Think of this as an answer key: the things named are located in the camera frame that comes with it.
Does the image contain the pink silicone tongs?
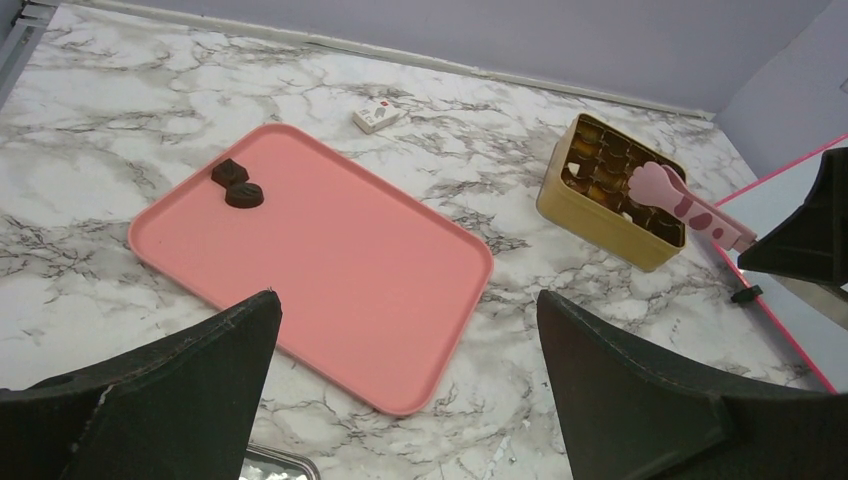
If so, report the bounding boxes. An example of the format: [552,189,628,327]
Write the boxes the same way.
[627,162,757,252]

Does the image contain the gold chocolate tin box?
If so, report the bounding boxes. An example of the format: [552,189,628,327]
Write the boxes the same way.
[536,113,686,272]

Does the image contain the dark oval chocolate centre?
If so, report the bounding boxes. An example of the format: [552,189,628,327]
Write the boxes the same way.
[224,182,265,209]

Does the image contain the dark diamond chocolate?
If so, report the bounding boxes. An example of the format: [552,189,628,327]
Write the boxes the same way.
[211,158,249,188]

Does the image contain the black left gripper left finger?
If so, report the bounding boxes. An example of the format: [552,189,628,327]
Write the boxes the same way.
[1,290,282,479]

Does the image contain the silver tin lid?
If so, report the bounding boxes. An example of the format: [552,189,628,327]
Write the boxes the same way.
[239,442,321,480]

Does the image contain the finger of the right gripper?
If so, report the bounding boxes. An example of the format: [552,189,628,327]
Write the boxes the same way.
[737,147,847,287]

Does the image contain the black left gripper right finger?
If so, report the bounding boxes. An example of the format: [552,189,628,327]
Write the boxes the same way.
[536,290,847,479]

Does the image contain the pink plastic tray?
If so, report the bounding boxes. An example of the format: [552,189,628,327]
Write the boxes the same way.
[127,124,494,416]

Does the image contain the small white card box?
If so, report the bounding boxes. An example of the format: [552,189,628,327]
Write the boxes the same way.
[352,99,404,135]

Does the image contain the pink framed whiteboard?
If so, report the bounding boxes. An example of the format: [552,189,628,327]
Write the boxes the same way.
[717,134,847,393]

